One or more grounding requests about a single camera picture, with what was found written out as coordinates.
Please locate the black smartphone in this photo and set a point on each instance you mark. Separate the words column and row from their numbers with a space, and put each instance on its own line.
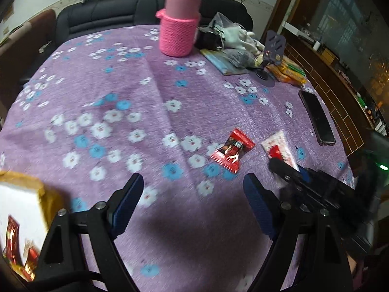
column 317, row 118

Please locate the clear plastic bag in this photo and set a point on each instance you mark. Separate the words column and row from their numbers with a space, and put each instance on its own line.
column 221, row 21

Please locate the blue booklet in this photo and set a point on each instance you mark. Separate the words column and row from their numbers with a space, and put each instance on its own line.
column 218, row 62

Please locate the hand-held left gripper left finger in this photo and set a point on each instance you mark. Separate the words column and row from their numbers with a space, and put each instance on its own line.
column 127, row 206

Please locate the yellow orange packets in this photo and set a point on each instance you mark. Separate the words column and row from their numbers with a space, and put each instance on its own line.
column 288, row 73

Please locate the black leather sofa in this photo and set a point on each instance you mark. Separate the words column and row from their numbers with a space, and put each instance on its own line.
column 106, row 15

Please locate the cardboard box with gold tape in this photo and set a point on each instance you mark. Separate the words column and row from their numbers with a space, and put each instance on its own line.
column 48, row 200

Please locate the brown chair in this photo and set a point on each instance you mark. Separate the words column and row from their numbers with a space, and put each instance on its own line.
column 24, row 51

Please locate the dark grey mesh pouch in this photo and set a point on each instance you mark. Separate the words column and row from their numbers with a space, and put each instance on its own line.
column 241, row 59

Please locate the purple phone stand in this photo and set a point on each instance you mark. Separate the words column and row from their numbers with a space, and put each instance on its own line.
column 275, row 45

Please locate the red white snack packet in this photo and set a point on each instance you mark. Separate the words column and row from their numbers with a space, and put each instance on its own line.
column 279, row 149

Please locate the pink bottle with knitted sleeve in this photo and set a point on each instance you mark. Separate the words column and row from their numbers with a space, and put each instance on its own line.
column 179, row 27

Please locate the purple floral tablecloth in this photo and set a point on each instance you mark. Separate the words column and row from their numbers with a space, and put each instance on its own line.
column 152, row 91

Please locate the long red gold snack packet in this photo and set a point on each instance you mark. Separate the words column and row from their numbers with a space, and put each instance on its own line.
column 12, row 237

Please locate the white gloves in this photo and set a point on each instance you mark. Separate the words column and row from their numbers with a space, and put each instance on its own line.
column 243, row 38

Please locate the wooden cabinet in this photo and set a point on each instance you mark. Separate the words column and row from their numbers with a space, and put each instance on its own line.
column 334, row 76

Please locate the small black box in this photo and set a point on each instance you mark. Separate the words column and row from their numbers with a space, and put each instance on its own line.
column 206, row 39

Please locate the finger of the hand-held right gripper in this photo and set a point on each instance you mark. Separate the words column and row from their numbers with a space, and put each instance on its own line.
column 285, row 168
column 299, row 196

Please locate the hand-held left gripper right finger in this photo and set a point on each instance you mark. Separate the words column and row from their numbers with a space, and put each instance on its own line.
column 258, row 210

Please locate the small red black candy packet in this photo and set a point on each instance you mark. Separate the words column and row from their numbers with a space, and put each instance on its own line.
column 232, row 150

